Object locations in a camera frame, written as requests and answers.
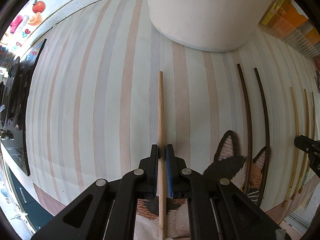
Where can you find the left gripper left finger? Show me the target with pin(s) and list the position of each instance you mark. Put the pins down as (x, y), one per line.
(106, 209)

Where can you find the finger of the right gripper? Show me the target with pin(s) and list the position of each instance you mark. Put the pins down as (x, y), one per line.
(306, 144)

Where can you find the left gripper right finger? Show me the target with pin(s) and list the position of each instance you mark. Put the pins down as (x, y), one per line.
(217, 209)

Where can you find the dark chopstick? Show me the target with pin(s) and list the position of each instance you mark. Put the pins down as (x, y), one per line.
(249, 130)
(267, 139)

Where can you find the blue cabinet door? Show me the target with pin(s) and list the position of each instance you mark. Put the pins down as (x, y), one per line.
(37, 215)

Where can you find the striped cat table mat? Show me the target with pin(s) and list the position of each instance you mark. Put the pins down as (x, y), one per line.
(93, 105)

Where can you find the orange seasoning box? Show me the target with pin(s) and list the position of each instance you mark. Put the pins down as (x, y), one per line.
(286, 20)

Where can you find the clear plastic organizer tray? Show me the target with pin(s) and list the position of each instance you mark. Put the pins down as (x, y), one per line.
(305, 39)

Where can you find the yellow seasoning box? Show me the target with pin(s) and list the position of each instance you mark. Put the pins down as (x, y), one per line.
(271, 11)

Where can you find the black gas stove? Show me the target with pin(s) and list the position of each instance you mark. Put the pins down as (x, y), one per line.
(14, 97)

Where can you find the cream cylindrical utensil holder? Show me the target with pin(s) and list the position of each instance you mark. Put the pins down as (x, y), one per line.
(207, 25)

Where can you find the colourful wall stickers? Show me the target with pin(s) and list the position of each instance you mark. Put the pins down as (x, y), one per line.
(19, 30)

